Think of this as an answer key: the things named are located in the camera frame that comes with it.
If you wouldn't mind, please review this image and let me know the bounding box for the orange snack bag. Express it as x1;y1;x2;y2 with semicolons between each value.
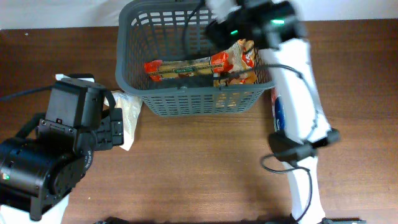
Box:
211;39;257;88

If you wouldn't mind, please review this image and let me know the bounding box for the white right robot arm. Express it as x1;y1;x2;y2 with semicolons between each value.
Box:
205;1;340;223

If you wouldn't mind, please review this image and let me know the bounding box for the blue carton box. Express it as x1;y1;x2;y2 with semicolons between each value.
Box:
271;88;285;132

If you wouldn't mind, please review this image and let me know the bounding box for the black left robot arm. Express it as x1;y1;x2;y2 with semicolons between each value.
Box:
1;78;124;223

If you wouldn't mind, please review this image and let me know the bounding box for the white plastic bag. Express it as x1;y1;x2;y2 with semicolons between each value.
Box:
111;90;143;151

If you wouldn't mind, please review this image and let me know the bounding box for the grey plastic basket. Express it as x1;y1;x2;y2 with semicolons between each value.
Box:
115;1;274;116

